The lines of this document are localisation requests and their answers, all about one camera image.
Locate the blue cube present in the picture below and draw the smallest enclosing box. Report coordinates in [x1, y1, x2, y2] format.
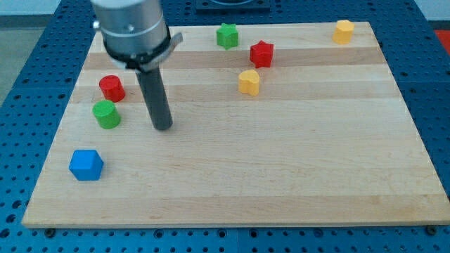
[68, 150, 104, 181]

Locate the yellow heart block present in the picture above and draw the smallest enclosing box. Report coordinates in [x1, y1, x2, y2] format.
[238, 70, 260, 96]

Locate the red star block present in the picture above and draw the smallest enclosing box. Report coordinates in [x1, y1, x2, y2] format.
[250, 40, 274, 68]

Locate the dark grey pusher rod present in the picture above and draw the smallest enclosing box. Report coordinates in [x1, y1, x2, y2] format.
[136, 67, 173, 131]

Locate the green star block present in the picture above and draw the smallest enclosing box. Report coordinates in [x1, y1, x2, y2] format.
[216, 23, 239, 50]

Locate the wooden board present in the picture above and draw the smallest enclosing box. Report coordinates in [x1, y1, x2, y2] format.
[22, 22, 449, 228]

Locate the green cylinder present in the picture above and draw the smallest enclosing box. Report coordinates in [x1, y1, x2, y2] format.
[92, 100, 121, 129]

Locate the red cylinder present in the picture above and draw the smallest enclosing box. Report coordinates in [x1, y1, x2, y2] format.
[99, 75, 125, 103]

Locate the yellow hexagon block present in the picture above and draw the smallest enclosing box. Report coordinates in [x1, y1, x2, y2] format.
[332, 20, 355, 45]

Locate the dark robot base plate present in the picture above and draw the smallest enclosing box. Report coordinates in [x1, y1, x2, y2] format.
[194, 0, 271, 13]

